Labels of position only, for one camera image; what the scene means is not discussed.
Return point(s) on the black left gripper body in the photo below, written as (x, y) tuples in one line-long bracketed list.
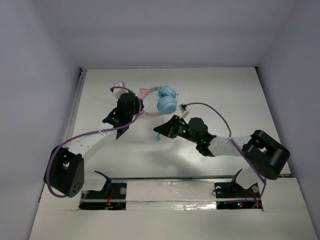
[(136, 105)]

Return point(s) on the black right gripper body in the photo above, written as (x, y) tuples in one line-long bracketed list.
[(182, 130)]

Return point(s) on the pink blue cat-ear headphones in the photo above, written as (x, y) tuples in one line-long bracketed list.
[(167, 100)]

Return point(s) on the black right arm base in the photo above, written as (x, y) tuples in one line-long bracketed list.
[(232, 196)]

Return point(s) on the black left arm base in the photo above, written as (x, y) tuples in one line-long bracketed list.
[(111, 197)]

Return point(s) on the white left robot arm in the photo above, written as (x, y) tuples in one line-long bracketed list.
[(65, 172)]

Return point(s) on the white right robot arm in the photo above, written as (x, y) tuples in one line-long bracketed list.
[(265, 156)]

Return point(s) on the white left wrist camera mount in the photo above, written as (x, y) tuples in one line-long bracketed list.
[(118, 89)]

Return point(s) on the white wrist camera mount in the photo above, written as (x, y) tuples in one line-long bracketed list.
[(184, 111), (118, 89)]

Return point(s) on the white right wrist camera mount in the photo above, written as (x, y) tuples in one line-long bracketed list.
[(184, 111)]

